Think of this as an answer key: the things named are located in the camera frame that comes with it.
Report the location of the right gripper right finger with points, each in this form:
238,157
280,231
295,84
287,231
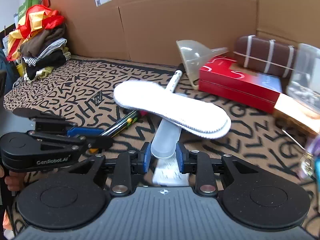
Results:
182,156

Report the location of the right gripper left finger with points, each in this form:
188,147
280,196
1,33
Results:
143,159

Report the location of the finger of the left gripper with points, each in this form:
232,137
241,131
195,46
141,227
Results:
84,131
98,142

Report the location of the black green yellow marker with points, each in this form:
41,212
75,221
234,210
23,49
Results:
122,124

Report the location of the left human hand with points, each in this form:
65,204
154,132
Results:
14,181

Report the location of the patterned letter table mat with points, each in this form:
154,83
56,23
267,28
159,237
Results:
82,92

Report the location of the white shoe insole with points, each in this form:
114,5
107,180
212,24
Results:
203,119

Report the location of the black white marker pen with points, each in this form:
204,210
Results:
175,78

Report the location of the pile of folded clothes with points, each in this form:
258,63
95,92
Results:
39,41

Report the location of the red flat gift box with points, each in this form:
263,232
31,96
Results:
222,76

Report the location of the translucent plastic funnel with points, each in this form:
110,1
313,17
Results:
194,55

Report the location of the orange gold small box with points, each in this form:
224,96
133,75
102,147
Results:
297,115

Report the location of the brown striped pouch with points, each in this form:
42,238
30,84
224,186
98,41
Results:
265,56

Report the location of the clear plastic cup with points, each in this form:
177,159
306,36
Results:
304,84

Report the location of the cardboard backdrop wall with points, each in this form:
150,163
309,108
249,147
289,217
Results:
147,30

